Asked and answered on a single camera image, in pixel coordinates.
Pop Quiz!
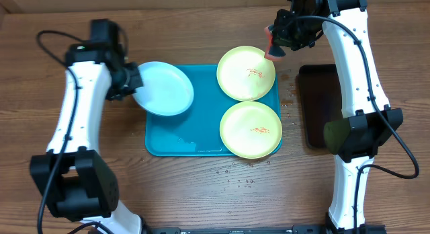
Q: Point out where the orange and black sponge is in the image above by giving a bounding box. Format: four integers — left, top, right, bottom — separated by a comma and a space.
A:
264, 25, 286, 61

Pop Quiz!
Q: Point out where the light blue plate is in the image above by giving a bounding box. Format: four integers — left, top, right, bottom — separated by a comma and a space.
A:
133, 61, 194, 116

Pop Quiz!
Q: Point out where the yellow-green plate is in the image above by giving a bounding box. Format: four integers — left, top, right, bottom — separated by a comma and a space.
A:
220, 101, 282, 159
216, 46, 275, 102

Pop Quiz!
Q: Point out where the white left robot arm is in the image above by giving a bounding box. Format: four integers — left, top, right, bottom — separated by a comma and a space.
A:
30, 19, 151, 234

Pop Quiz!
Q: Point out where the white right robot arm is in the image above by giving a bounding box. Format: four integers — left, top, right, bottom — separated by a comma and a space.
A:
265, 0, 403, 233

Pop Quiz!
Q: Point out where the black rectangular tray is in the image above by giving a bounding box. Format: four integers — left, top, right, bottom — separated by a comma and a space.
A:
296, 64, 342, 149

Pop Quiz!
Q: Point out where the teal plastic tray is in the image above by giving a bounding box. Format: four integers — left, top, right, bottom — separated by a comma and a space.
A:
144, 64, 283, 158

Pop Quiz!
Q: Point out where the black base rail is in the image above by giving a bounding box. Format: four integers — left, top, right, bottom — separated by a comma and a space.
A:
142, 225, 387, 234

